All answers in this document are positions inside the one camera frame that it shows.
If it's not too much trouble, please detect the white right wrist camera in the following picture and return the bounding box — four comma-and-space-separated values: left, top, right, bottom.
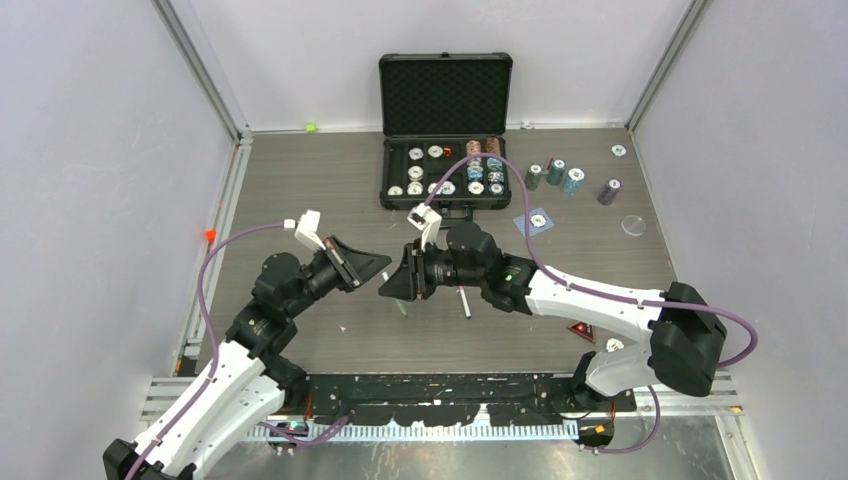
407, 203, 442, 251

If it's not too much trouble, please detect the dark green chip stack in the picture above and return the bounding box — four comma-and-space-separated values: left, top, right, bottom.
524, 164, 545, 191

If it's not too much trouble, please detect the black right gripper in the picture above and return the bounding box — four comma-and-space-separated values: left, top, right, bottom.
380, 237, 486, 301

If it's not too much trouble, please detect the white chip on card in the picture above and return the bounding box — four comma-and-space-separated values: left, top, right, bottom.
530, 214, 547, 228

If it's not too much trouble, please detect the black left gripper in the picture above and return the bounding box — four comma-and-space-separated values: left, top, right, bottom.
285, 235, 390, 319

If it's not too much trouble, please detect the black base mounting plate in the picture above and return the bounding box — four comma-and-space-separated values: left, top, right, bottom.
291, 372, 639, 429

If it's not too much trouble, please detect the light blue chip stack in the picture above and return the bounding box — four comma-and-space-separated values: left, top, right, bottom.
562, 168, 585, 196

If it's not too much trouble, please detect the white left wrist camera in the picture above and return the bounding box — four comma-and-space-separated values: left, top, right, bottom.
283, 209, 325, 252

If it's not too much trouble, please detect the white chip near base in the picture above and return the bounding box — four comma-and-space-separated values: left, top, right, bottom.
605, 338, 625, 353

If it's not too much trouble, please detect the white pen blue tip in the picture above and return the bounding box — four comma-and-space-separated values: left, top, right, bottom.
457, 286, 472, 319

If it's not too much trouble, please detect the teal chip stack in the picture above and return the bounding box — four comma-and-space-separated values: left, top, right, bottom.
546, 158, 567, 186

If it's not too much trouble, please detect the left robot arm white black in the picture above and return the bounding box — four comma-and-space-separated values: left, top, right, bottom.
103, 236, 391, 479

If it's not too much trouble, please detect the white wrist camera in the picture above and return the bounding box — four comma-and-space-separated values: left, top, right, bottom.
407, 203, 442, 251
283, 209, 325, 252

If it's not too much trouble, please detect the black poker chip case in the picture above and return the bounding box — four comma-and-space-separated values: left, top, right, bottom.
378, 52, 513, 212

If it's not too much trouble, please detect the red triangle sign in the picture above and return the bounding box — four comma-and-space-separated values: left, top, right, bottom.
569, 322, 596, 344

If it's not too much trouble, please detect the blue playing card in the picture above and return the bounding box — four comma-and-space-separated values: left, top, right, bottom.
513, 208, 555, 237

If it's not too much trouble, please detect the clear dealer button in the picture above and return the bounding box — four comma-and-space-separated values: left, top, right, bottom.
620, 215, 647, 237

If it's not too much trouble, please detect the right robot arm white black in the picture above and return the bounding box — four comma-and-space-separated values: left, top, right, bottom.
378, 222, 727, 411

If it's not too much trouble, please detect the purple chip stack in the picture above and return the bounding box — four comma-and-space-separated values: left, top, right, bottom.
597, 178, 622, 206

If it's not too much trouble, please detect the green white pen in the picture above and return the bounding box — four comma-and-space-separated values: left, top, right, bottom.
381, 270, 408, 317

